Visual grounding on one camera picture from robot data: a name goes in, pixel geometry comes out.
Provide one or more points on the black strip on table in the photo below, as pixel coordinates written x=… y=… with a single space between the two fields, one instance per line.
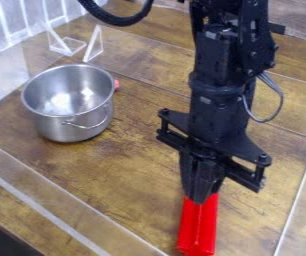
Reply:
x=277 y=28

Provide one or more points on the clear acrylic stand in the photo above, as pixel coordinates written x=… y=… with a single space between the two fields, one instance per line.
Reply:
x=70 y=46

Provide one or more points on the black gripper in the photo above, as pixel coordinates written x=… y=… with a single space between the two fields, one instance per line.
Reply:
x=210 y=137

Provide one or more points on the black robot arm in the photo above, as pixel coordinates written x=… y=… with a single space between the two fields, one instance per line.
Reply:
x=234 y=52

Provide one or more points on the red rectangular block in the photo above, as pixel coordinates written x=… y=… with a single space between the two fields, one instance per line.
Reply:
x=197 y=238

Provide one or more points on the silver metal pot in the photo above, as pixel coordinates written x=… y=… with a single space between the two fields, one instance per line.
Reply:
x=70 y=99

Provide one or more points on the clear acrylic front panel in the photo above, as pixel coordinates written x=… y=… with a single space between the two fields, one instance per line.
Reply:
x=87 y=225

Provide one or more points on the small red object behind pot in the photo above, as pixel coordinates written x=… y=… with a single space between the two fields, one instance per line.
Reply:
x=117 y=85

